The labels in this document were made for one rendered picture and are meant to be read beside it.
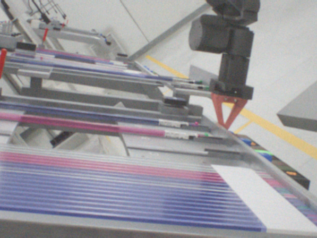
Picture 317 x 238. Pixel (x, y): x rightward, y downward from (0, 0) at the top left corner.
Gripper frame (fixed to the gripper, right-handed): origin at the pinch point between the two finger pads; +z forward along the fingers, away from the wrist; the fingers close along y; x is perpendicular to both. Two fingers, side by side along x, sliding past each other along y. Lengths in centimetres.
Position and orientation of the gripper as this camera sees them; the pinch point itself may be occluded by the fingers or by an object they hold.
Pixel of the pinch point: (224, 126)
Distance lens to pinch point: 110.8
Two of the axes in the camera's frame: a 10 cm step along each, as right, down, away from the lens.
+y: 1.4, 1.7, -9.8
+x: 9.8, 1.2, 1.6
